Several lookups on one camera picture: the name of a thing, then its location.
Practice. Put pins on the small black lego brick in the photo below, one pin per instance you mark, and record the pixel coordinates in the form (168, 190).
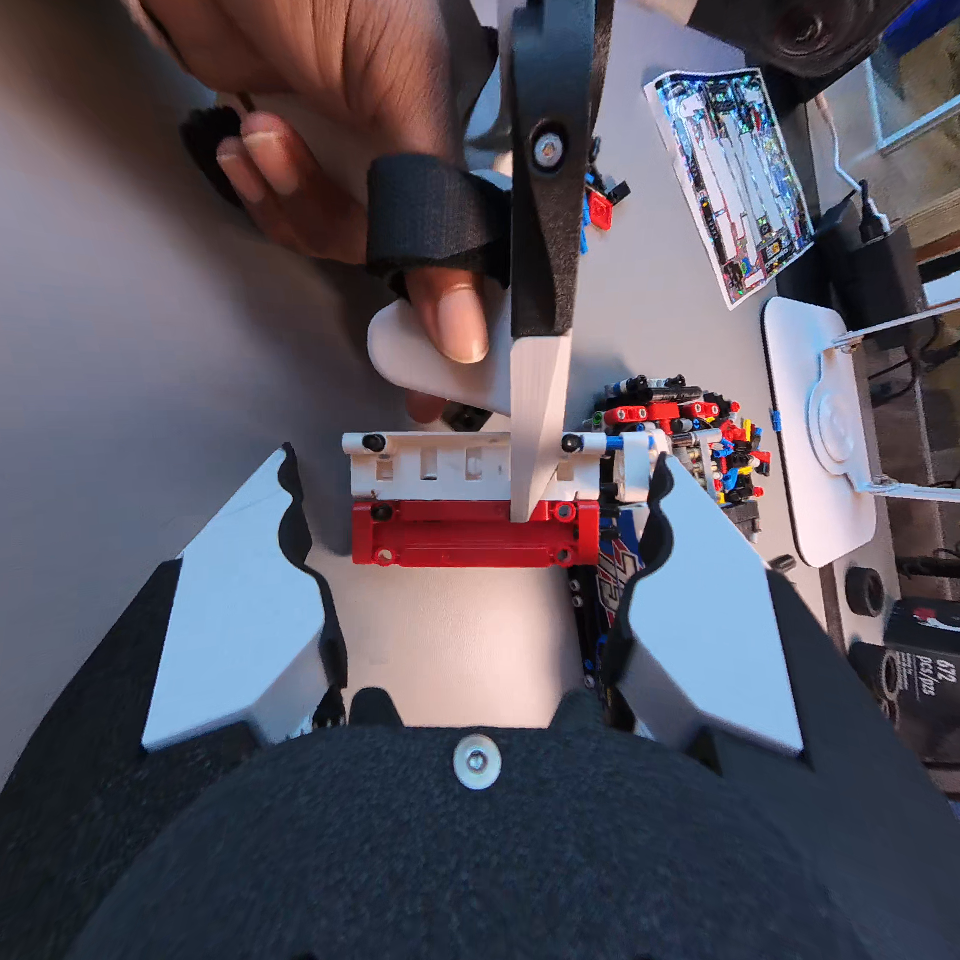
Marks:
(461, 418)

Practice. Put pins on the white lego elbow block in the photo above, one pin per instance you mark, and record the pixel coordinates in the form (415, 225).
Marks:
(634, 465)

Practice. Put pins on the lego race car model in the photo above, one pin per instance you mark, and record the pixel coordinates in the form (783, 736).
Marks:
(675, 409)

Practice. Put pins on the red and white lego panel assembly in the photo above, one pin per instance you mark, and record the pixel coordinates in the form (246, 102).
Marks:
(465, 536)

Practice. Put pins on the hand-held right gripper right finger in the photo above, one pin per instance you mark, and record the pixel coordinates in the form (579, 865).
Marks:
(712, 622)

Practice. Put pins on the pile of mixed lego pieces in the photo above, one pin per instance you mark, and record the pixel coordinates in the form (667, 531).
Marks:
(742, 461)

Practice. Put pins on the black lego set box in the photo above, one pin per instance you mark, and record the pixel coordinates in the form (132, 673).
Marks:
(930, 675)

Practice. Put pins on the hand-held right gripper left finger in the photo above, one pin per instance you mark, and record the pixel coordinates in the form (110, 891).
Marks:
(232, 615)

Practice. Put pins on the white booklet stand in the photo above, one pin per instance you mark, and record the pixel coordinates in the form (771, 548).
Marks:
(802, 360)

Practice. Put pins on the pile of blue black pins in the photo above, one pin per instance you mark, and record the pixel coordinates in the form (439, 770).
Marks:
(600, 210)

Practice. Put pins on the black charger with display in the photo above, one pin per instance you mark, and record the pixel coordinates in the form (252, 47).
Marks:
(885, 285)

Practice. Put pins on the black rubber lego tyre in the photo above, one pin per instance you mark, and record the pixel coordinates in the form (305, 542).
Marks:
(866, 592)
(784, 564)

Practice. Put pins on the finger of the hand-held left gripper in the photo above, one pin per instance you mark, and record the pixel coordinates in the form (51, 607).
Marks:
(536, 420)

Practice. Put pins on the person's left hand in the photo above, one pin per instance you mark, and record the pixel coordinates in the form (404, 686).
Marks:
(337, 75)

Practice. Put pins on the shiny sticker sheet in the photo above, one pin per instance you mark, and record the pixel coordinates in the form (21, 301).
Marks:
(727, 180)

